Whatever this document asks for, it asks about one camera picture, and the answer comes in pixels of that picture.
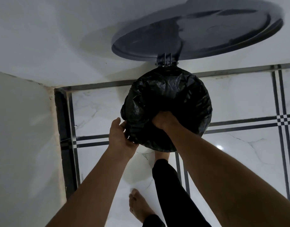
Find person's left hand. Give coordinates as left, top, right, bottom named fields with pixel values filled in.
left=108, top=117, right=139, bottom=160

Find person's right hand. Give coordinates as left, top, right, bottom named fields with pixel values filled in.
left=151, top=111, right=181, bottom=132

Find black plastic garbage bag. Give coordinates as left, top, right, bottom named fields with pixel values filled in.
left=120, top=67, right=213, bottom=153

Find person's left forearm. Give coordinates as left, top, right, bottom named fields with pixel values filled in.
left=46, top=147, right=134, bottom=227

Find person's right forearm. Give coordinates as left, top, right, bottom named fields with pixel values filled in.
left=164, top=122, right=290, bottom=227

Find person's right foot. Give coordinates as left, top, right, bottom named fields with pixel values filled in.
left=154, top=150, right=170, bottom=164

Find person's foot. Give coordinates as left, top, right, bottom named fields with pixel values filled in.
left=154, top=150, right=170, bottom=164
left=129, top=188, right=158, bottom=224

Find person's left foot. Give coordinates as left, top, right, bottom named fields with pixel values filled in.
left=129, top=188, right=158, bottom=224

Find black trousers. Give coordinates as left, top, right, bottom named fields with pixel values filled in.
left=142, top=159, right=212, bottom=227

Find grey round bin lid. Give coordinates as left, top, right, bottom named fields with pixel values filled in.
left=111, top=0, right=284, bottom=67

